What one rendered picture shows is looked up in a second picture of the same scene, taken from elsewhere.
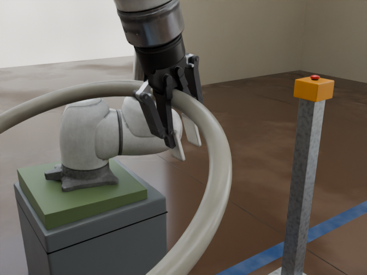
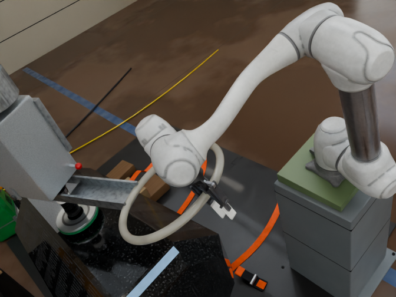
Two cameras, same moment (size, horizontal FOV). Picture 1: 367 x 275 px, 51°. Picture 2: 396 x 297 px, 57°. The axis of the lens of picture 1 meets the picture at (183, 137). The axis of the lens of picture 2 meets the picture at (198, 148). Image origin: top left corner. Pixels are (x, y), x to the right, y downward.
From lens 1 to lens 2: 128 cm
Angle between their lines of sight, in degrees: 80
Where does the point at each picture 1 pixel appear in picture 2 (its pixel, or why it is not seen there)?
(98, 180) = (324, 175)
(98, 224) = (300, 200)
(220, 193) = (147, 238)
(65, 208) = (288, 178)
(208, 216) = (140, 238)
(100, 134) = (324, 153)
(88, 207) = (299, 187)
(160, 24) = not seen: hidden behind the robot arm
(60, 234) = (280, 188)
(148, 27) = not seen: hidden behind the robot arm
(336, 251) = not seen: outside the picture
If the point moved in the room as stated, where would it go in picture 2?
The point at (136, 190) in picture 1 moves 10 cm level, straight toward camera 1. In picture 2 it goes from (335, 201) to (313, 211)
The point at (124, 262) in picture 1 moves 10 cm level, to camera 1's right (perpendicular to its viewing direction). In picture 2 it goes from (317, 230) to (326, 247)
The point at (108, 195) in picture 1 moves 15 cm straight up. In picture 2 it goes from (317, 190) to (315, 167)
